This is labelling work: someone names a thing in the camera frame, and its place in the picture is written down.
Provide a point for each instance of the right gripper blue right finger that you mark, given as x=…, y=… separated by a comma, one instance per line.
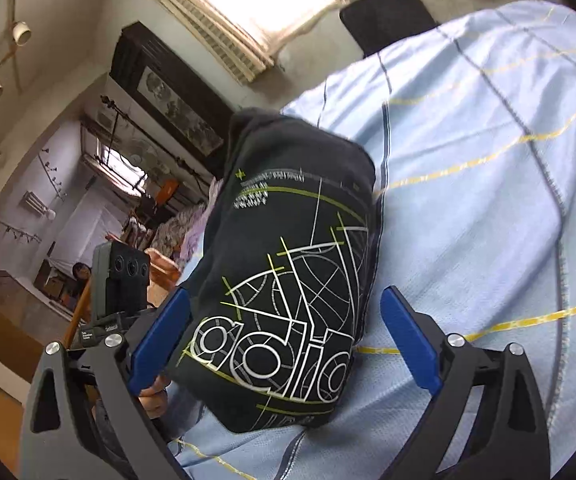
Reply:
x=404, y=327

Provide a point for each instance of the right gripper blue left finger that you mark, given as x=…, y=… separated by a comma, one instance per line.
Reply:
x=162, y=329

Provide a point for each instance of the black printed sweatshirt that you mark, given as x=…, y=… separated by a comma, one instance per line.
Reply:
x=278, y=300

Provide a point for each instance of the person's left hand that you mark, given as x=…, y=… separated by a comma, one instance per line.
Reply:
x=154, y=398

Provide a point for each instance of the wooden armchair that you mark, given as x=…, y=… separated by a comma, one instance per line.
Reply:
x=163, y=276

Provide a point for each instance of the purple cloth pile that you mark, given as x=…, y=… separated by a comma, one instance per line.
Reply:
x=191, y=241

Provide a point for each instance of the standing fan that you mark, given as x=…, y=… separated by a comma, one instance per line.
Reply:
x=140, y=153

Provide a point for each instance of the light blue checked bedsheet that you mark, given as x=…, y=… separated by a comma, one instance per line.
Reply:
x=472, y=130

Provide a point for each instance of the black coat stand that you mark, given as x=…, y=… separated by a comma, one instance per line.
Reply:
x=118, y=114

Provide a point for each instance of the black office chair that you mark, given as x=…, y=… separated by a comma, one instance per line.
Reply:
x=376, y=24

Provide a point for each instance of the left striped curtain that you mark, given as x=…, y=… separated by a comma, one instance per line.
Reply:
x=241, y=56

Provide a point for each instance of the white spotlight two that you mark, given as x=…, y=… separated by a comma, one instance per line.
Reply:
x=21, y=33

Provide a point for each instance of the dark framed wall painting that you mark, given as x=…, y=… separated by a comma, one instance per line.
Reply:
x=174, y=95

